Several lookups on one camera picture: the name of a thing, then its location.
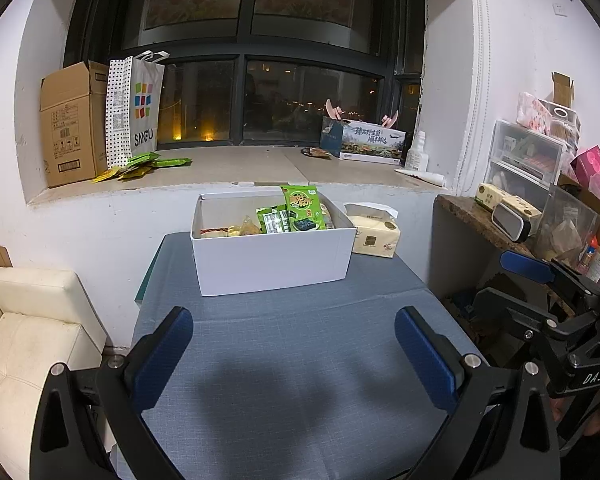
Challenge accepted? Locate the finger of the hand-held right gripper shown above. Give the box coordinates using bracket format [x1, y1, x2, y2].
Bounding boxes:
[500, 251, 600, 295]
[472, 287, 595, 350]

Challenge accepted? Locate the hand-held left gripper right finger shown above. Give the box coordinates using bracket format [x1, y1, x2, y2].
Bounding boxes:
[394, 306, 563, 480]

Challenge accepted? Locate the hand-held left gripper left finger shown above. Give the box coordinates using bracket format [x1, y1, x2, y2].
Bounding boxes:
[30, 306, 195, 480]

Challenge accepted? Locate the white cardboard box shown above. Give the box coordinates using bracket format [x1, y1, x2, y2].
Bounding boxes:
[190, 186, 358, 297]

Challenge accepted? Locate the yellow snack packet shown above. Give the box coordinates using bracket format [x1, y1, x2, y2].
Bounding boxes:
[227, 216, 262, 237]

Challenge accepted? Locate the long green snack packet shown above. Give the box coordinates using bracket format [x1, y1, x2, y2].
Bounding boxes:
[255, 204, 292, 234]

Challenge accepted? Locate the green seaweed snack packet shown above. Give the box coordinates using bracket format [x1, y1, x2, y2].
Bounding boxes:
[281, 185, 328, 232]

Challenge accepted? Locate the person's right hand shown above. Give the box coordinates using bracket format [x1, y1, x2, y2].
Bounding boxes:
[551, 392, 600, 438]

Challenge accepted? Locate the white grey device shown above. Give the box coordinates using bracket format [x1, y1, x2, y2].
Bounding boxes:
[491, 201, 533, 242]

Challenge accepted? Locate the clear plastic bin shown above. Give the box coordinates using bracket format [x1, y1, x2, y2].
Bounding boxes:
[532, 182, 600, 263]

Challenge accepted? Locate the small cream tissue packet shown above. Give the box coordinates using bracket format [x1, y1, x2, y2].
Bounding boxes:
[500, 194, 543, 221]
[475, 183, 503, 211]

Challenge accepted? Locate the small orange-capped bottle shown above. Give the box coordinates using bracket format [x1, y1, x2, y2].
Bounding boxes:
[577, 239, 600, 276]

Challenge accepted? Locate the brown stone side counter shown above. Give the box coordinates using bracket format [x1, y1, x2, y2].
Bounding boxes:
[435, 194, 581, 281]

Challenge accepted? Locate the clear plastic drawer organizer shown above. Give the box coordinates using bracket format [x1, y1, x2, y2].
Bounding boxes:
[484, 119, 573, 206]

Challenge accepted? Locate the pink box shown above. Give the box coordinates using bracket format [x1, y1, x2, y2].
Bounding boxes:
[570, 145, 600, 188]

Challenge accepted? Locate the blue-grey tablecloth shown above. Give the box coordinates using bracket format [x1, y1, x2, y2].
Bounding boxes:
[110, 232, 491, 480]

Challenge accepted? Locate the cream tissue pack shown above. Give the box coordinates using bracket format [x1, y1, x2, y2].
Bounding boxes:
[343, 202, 402, 259]

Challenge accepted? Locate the white leather sofa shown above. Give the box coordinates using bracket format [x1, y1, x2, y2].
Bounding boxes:
[0, 266, 111, 480]

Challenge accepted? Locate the white tube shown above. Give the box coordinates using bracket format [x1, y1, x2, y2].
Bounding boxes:
[394, 167, 447, 187]

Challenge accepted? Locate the clear swab container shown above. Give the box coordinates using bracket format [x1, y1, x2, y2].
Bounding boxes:
[550, 105, 581, 141]

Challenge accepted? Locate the pink floral packet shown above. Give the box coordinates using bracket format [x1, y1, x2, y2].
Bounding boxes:
[516, 91, 553, 136]

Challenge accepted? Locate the white plastic bottle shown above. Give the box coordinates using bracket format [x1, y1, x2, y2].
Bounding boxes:
[405, 131, 429, 172]

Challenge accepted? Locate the small open cardboard box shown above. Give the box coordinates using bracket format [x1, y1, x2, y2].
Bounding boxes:
[551, 72, 577, 108]

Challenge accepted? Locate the yellow flat packet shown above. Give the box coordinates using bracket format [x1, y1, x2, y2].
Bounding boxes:
[92, 167, 131, 184]
[117, 165, 154, 181]

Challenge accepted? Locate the landscape printed box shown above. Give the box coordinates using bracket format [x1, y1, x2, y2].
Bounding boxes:
[339, 120, 407, 166]

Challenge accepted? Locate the dark blue box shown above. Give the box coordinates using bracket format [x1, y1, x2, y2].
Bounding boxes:
[320, 116, 344, 158]

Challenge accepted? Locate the white dotted shopping bag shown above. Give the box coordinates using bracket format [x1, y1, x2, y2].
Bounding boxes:
[105, 50, 171, 168]

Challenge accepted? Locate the brown cardboard box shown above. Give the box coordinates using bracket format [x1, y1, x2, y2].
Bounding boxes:
[40, 60, 112, 188]

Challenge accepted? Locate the dark framed window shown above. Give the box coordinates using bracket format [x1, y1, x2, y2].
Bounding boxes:
[62, 0, 426, 148]

